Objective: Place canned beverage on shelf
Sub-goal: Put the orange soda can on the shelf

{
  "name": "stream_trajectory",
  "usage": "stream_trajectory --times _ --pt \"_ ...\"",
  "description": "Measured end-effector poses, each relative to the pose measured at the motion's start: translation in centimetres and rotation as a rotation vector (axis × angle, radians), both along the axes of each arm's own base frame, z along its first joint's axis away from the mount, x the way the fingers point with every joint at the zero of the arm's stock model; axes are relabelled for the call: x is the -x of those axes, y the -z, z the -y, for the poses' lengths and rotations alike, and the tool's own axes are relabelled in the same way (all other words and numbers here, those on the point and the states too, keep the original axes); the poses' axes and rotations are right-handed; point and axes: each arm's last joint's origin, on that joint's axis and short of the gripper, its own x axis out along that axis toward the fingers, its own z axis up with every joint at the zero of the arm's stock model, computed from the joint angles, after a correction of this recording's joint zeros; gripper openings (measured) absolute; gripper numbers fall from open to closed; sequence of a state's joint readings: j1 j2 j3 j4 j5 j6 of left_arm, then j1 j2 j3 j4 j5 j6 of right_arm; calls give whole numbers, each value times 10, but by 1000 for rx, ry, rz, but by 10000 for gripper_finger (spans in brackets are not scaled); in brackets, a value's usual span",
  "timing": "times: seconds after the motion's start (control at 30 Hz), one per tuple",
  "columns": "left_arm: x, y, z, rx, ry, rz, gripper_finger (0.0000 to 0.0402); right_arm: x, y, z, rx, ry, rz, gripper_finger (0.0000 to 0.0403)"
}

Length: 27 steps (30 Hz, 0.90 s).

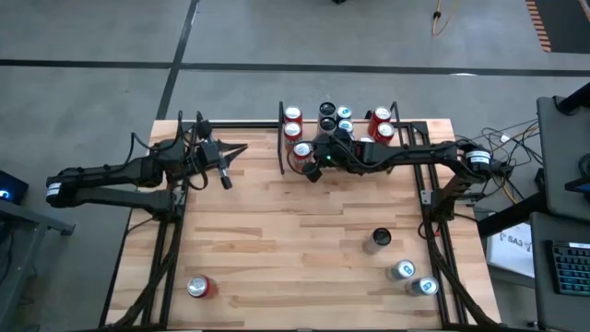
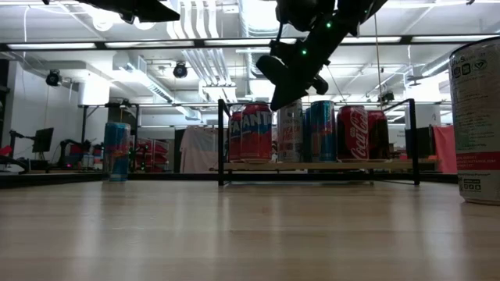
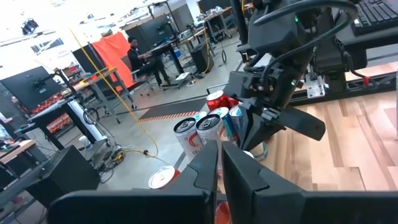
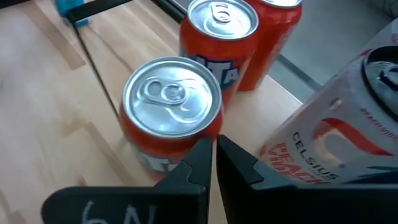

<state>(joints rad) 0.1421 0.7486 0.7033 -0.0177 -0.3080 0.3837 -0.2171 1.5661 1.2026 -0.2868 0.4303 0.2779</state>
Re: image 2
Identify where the red fabric cover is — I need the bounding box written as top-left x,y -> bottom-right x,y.
431,124 -> 459,175

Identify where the black aluminium rig frame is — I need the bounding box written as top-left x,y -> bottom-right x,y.
0,171 -> 459,190

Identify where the black beam with light strips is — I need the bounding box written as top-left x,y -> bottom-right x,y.
0,34 -> 500,52

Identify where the red storage bin rack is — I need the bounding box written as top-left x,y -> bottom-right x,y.
134,137 -> 172,173

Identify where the white fabric cover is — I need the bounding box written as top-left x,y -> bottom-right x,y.
178,125 -> 220,175

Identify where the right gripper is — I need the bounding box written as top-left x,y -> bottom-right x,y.
256,27 -> 341,112

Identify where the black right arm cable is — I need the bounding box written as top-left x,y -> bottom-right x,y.
275,15 -> 286,44

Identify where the red Coca-Cola can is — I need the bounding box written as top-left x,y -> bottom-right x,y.
336,105 -> 370,162

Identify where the wooden shelf with black frame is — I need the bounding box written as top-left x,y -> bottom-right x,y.
216,98 -> 438,187

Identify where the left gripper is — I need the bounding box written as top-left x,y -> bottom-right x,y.
76,0 -> 181,25

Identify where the red soda can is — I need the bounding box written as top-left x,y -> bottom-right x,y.
366,110 -> 391,162

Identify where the white Celsius can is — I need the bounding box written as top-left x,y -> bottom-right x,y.
277,99 -> 304,163
448,36 -> 500,207

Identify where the black high table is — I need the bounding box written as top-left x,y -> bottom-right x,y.
77,101 -> 141,173

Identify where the black computer monitor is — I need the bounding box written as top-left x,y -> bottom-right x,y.
30,126 -> 55,154
404,126 -> 435,159

